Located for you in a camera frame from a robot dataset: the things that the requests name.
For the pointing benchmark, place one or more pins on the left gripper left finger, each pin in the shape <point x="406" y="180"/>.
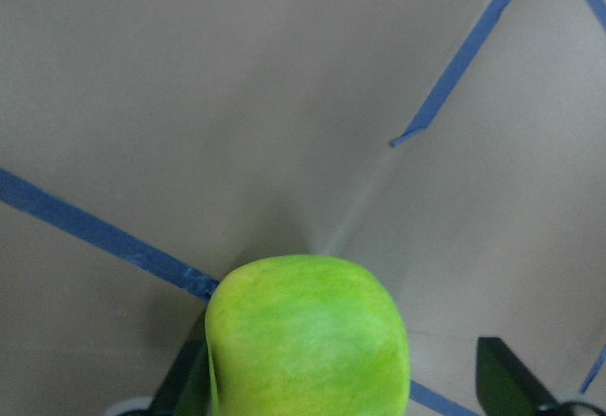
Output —
<point x="186" y="388"/>

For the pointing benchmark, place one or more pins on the green apple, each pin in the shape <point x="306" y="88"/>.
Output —
<point x="306" y="335"/>

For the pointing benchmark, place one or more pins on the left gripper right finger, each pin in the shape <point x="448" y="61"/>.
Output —
<point x="505" y="386"/>

